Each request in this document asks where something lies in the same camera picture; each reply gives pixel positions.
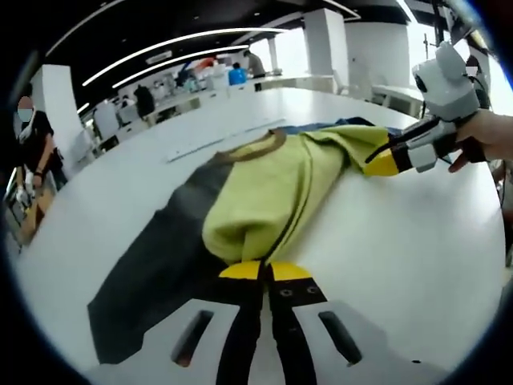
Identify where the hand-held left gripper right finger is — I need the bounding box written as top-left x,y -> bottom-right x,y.
266,260 -> 442,385

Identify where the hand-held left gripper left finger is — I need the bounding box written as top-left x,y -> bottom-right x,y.
86,260 -> 266,385

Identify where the yellow blue grey garment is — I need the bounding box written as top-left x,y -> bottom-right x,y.
87,115 -> 406,367

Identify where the person's right hand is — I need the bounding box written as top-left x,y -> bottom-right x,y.
446,108 -> 507,175

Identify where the white side desk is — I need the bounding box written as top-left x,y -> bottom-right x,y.
370,83 -> 422,117

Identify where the black light stand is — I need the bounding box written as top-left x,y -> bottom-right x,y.
422,0 -> 458,61

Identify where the brown cardboard box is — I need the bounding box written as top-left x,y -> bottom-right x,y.
19,188 -> 55,245

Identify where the ceiling light strip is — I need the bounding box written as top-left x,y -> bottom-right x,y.
111,43 -> 250,89
82,26 -> 290,87

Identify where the white cabinet row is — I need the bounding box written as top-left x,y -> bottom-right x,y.
79,74 -> 341,160

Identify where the white upright panel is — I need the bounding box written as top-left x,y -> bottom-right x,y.
94,103 -> 119,140

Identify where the ceiling air vent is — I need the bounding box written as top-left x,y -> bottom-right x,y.
146,50 -> 173,65

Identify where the red blue wall graphic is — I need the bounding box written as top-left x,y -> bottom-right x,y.
176,55 -> 220,81

